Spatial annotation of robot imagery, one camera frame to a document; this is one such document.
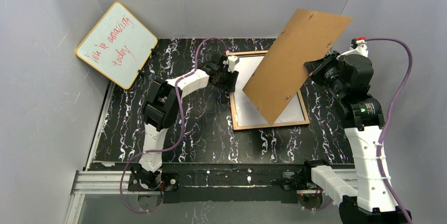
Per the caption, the brown backing board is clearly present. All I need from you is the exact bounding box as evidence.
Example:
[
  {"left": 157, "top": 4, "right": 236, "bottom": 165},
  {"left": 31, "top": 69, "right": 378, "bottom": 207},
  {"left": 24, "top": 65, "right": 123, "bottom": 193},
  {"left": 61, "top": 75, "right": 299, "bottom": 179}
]
[{"left": 242, "top": 8, "right": 353, "bottom": 125}]

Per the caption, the landscape photo print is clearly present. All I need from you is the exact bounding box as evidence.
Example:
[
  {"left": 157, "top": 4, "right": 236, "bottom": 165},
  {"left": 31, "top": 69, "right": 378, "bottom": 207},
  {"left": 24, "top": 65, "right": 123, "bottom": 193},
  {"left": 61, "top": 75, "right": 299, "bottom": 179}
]
[{"left": 232, "top": 55, "right": 306, "bottom": 127}]

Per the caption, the wooden picture frame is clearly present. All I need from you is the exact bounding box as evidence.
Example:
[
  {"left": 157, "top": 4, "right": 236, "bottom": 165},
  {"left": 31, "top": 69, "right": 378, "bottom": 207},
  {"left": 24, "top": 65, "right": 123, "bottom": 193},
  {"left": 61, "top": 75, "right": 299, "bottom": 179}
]
[{"left": 226, "top": 50, "right": 310, "bottom": 132}]

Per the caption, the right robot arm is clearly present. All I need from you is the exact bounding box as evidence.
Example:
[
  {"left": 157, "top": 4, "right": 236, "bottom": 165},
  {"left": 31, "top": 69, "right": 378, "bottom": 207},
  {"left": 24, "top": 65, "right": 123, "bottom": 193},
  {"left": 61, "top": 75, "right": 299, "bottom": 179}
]
[{"left": 304, "top": 53, "right": 411, "bottom": 223}]

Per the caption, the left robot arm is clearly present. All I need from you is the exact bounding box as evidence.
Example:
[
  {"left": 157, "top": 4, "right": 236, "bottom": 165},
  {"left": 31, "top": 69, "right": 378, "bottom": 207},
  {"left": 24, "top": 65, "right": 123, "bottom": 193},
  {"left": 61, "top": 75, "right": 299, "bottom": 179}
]
[{"left": 139, "top": 53, "right": 239, "bottom": 173}]

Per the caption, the white board yellow rim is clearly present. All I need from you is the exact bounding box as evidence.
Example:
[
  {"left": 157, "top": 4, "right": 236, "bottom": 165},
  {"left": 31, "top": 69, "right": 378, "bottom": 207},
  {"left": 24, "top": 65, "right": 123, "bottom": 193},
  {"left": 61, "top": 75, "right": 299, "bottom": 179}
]
[{"left": 75, "top": 2, "right": 158, "bottom": 90}]

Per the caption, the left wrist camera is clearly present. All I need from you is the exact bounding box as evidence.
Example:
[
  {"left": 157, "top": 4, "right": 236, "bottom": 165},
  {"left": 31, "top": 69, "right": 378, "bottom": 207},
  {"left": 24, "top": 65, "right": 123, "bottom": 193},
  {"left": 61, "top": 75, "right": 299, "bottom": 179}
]
[{"left": 224, "top": 51, "right": 239, "bottom": 73}]

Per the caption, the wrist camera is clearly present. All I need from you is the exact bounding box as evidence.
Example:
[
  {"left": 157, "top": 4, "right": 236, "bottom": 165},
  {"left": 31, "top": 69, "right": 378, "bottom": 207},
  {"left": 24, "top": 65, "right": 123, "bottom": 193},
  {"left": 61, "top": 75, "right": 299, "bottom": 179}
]
[
  {"left": 224, "top": 51, "right": 239, "bottom": 73},
  {"left": 342, "top": 36, "right": 368, "bottom": 57}
]

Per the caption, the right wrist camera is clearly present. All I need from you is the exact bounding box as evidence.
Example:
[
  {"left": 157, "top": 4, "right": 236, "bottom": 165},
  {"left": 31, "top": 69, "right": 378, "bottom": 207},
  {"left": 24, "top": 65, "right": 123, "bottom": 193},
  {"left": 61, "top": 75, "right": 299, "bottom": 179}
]
[{"left": 342, "top": 36, "right": 368, "bottom": 57}]

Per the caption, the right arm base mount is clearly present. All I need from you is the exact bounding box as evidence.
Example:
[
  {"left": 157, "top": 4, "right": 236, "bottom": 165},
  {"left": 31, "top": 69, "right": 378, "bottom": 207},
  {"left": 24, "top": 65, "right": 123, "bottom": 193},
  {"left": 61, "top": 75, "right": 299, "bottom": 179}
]
[{"left": 269, "top": 171, "right": 324, "bottom": 194}]

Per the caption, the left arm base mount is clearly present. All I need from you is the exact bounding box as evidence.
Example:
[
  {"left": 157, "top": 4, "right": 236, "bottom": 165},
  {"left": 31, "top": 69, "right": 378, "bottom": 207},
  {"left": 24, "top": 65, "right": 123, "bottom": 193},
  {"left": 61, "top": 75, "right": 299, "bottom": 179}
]
[{"left": 127, "top": 172, "right": 180, "bottom": 192}]

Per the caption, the aluminium rail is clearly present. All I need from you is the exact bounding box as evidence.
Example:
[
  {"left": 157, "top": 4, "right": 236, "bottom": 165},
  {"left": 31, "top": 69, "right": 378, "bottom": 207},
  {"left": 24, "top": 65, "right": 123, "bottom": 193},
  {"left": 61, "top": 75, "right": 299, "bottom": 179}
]
[{"left": 65, "top": 163, "right": 357, "bottom": 223}]

